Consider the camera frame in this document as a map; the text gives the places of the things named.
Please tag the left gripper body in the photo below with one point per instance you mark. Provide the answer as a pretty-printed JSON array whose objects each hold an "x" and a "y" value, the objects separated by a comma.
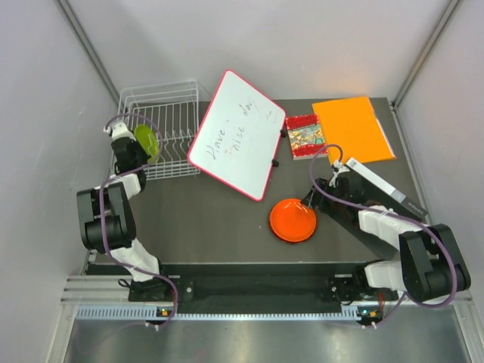
[{"x": 142, "y": 156}]

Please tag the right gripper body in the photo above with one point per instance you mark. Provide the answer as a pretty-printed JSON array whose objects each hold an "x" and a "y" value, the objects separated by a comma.
[{"x": 327, "y": 205}]

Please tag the lime green plate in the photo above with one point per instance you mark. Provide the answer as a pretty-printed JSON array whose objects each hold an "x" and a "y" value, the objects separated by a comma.
[{"x": 148, "y": 141}]

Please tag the orange plate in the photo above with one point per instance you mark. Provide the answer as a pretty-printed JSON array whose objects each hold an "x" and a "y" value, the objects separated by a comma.
[{"x": 291, "y": 221}]

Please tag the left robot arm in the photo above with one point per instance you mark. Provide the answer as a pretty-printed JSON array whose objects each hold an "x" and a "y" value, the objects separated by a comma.
[{"x": 106, "y": 222}]

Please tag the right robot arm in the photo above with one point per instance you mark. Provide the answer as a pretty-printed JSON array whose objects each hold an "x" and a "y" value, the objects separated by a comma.
[{"x": 422, "y": 260}]

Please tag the black box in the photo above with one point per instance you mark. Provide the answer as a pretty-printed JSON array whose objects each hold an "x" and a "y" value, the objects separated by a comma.
[{"x": 372, "y": 226}]

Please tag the orange folder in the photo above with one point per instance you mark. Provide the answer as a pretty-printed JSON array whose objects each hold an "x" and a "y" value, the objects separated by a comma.
[{"x": 352, "y": 124}]

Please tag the red patterned paperback book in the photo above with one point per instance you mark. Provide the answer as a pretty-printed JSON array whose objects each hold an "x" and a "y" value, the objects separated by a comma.
[{"x": 305, "y": 136}]

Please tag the pink framed whiteboard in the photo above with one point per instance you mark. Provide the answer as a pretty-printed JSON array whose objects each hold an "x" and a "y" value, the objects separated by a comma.
[{"x": 238, "y": 137}]

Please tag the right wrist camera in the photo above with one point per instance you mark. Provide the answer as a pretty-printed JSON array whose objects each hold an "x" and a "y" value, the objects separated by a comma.
[{"x": 337, "y": 169}]

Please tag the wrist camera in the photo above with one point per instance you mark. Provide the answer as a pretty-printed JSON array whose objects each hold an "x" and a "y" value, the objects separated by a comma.
[
  {"x": 118, "y": 130},
  {"x": 337, "y": 169}
]

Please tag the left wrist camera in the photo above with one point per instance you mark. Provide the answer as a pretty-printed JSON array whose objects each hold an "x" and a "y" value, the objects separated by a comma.
[{"x": 118, "y": 130}]

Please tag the white wire dish rack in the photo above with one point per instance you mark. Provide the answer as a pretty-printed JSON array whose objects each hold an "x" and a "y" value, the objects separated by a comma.
[{"x": 174, "y": 108}]

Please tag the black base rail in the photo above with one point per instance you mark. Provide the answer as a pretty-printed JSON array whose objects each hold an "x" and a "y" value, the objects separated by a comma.
[{"x": 255, "y": 287}]

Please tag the grey cable duct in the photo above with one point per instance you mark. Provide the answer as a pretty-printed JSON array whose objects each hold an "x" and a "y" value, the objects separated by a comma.
[{"x": 154, "y": 313}]

